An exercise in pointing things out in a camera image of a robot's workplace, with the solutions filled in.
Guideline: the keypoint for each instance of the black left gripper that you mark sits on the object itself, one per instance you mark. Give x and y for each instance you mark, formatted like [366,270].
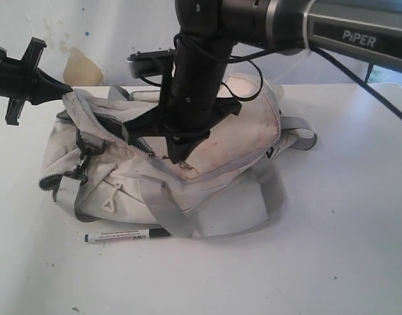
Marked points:
[22,81]

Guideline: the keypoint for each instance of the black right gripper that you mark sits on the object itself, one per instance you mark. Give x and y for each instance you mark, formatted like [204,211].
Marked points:
[189,106]

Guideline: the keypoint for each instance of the white fabric duffel bag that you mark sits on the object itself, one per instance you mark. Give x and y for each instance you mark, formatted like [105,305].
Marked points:
[227,186]

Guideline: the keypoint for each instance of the white black-capped marker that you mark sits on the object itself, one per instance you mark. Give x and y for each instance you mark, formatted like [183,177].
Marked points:
[140,234]

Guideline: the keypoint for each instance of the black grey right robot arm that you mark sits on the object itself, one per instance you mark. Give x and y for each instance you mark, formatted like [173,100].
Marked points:
[370,31]

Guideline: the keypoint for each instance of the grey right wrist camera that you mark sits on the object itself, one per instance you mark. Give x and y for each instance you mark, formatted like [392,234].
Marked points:
[150,63]

